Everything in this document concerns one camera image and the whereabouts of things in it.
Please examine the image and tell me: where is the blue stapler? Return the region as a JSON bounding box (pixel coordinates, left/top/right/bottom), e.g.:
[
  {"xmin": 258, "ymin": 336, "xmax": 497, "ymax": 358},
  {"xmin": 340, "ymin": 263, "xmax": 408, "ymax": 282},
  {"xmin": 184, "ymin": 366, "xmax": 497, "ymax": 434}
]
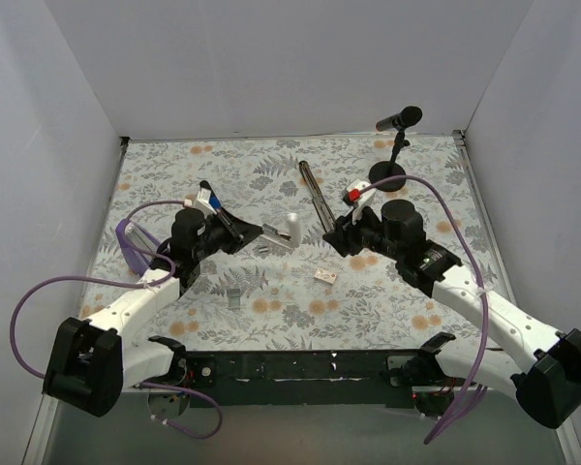
[{"xmin": 198, "ymin": 180, "xmax": 221, "ymax": 209}]

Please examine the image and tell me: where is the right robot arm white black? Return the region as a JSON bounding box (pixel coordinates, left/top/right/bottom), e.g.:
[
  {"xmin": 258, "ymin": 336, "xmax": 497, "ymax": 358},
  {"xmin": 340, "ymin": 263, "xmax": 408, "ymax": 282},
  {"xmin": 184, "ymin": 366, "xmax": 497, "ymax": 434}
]
[{"xmin": 323, "ymin": 189, "xmax": 581, "ymax": 429}]

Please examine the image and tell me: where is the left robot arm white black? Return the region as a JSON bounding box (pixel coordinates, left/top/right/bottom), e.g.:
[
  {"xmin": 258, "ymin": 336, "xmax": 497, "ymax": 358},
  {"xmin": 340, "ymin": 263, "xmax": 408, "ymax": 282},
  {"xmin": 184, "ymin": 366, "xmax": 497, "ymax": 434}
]
[{"xmin": 43, "ymin": 208, "xmax": 262, "ymax": 417}]

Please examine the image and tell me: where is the purple stapler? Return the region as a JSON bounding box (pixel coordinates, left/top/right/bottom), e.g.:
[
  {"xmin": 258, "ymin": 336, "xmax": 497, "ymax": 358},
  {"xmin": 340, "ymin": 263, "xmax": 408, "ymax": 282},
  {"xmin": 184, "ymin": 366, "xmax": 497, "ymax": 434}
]
[{"xmin": 115, "ymin": 219, "xmax": 161, "ymax": 277}]

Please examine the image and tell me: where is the small staple box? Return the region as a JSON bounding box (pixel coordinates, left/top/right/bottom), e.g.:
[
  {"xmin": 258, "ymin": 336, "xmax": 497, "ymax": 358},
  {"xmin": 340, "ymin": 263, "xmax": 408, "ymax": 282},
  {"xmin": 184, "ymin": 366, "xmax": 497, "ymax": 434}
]
[{"xmin": 314, "ymin": 268, "xmax": 337, "ymax": 285}]

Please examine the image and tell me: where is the grey staple strip stack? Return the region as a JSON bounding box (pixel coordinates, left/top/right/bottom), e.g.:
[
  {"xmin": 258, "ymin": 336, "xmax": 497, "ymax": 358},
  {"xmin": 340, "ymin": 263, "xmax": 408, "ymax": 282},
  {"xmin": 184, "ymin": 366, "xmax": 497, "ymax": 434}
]
[{"xmin": 227, "ymin": 289, "xmax": 242, "ymax": 309}]

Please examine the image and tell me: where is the black microphone on stand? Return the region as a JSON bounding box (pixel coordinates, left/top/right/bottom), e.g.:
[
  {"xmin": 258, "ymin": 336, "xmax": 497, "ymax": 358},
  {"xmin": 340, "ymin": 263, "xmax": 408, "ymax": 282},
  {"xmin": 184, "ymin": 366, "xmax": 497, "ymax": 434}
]
[{"xmin": 369, "ymin": 106, "xmax": 423, "ymax": 193}]

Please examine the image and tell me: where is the floral table mat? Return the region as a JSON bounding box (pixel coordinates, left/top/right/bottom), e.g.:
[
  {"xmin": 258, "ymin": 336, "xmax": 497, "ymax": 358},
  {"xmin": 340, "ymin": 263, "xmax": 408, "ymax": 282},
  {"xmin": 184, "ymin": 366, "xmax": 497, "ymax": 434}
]
[{"xmin": 92, "ymin": 134, "xmax": 479, "ymax": 351}]

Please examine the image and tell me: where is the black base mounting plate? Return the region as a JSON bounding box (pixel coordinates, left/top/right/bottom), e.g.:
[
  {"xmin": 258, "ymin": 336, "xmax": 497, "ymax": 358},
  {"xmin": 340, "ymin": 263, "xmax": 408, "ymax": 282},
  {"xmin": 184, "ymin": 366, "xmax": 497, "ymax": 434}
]
[{"xmin": 130, "ymin": 349, "xmax": 478, "ymax": 409}]

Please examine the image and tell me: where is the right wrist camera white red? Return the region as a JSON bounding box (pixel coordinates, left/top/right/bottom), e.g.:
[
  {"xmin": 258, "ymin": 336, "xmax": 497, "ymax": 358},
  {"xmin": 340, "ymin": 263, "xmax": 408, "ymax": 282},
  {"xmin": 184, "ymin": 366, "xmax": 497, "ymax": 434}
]
[{"xmin": 343, "ymin": 179, "xmax": 375, "ymax": 208}]

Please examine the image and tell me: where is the aluminium frame rail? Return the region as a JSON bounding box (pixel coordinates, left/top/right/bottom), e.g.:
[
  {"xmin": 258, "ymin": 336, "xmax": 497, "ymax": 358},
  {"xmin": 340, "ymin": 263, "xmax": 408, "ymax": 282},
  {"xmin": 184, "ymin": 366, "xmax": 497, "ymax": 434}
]
[{"xmin": 411, "ymin": 382, "xmax": 485, "ymax": 396}]

